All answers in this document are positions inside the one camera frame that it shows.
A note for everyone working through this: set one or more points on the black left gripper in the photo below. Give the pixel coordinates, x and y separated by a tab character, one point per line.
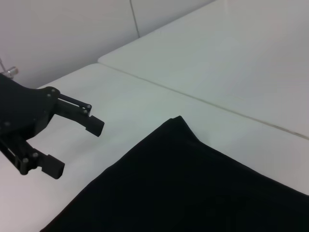
19	108

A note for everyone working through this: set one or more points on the black shirt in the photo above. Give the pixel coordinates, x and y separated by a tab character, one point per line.
193	188

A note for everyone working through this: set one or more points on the small silver left wrist plug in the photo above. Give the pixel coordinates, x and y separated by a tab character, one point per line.
12	71

